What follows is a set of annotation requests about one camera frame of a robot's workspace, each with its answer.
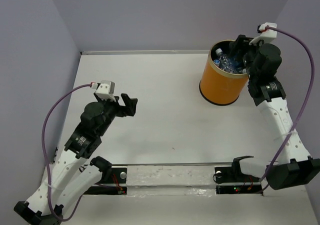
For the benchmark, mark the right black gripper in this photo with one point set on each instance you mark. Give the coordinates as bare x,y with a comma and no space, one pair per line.
241,43

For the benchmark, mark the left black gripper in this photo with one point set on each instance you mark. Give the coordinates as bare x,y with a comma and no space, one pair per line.
123,111

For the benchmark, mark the blue label plastic bottle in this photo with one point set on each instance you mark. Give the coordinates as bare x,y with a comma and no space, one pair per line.
238,61

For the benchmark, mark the clear bottle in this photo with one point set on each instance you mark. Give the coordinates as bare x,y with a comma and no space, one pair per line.
225,63
216,62

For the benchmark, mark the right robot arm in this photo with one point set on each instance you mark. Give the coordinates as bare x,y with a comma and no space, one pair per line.
292,165

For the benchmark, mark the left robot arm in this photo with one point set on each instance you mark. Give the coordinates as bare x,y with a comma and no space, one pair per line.
75,171

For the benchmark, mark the orange cylindrical bin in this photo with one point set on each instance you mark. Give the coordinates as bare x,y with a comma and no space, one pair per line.
219,87

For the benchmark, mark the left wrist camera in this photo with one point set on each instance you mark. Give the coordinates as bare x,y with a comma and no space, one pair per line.
104,90

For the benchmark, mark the metal rail back edge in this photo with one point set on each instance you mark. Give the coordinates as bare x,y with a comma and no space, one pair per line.
142,52

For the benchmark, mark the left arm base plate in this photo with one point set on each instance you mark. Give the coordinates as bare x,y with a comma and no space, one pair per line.
113,184

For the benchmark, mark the metal rail front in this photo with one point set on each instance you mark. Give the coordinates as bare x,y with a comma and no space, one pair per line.
176,164

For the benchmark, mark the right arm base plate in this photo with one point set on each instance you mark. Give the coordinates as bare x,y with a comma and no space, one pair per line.
229,182

